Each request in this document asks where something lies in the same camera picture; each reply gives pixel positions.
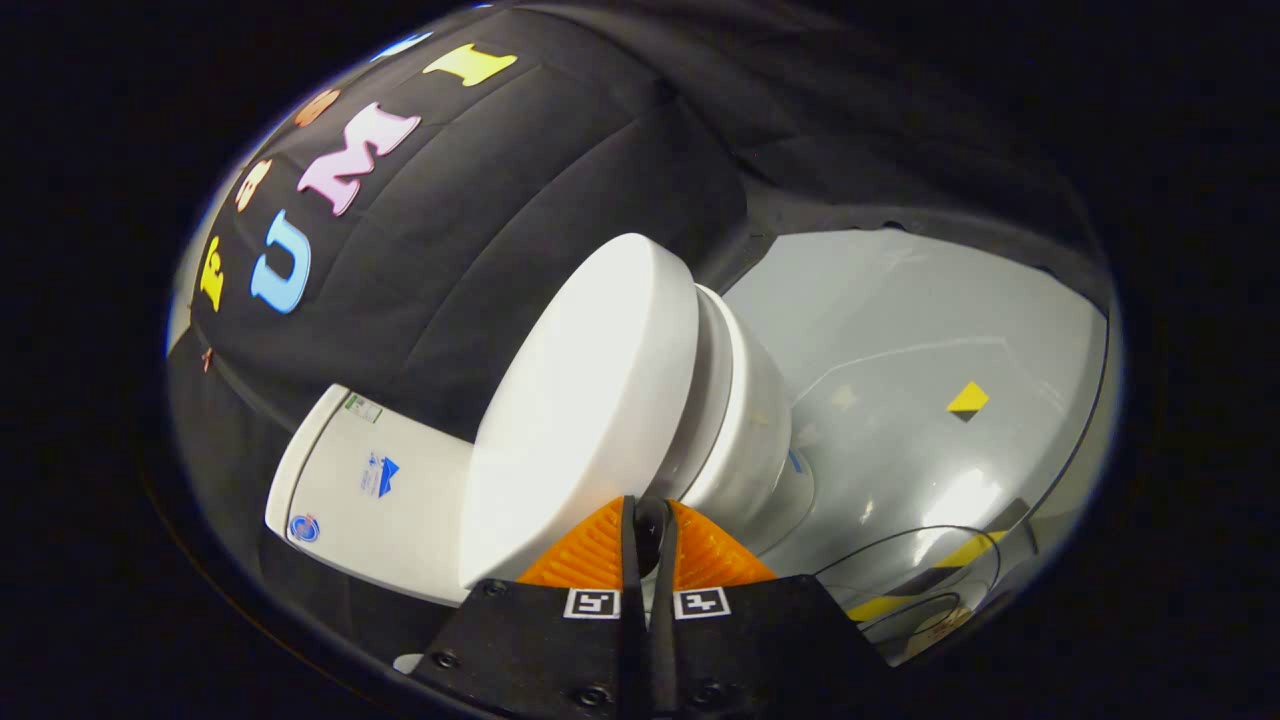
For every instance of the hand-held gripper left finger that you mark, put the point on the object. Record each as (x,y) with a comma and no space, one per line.
(560,650)

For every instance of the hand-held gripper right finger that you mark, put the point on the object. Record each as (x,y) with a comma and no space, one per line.
(760,650)

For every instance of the white toilet lid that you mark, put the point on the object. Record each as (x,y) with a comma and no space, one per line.
(590,400)

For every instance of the yellow black tape strip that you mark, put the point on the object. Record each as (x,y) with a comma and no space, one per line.
(955,555)

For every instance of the yellow black tape square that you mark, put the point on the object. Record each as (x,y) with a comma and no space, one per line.
(967,400)

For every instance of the black backdrop cloth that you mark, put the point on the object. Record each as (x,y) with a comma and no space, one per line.
(520,200)

